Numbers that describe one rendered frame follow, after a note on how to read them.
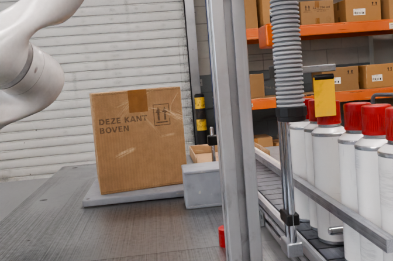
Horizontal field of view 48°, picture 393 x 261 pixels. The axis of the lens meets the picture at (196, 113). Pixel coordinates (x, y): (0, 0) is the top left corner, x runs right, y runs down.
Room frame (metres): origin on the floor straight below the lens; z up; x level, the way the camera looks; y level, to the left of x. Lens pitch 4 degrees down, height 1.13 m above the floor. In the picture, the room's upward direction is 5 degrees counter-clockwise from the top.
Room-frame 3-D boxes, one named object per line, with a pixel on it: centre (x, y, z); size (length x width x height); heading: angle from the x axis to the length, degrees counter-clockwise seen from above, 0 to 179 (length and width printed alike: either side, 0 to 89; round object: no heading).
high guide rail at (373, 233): (0.95, -0.13, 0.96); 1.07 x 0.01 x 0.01; 5
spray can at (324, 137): (0.63, -0.19, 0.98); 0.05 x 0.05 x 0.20
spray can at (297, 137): (0.74, -0.18, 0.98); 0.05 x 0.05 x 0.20
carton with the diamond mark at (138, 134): (1.32, 0.19, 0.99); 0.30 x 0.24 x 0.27; 14
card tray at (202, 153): (1.66, -0.10, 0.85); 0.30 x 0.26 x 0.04; 5
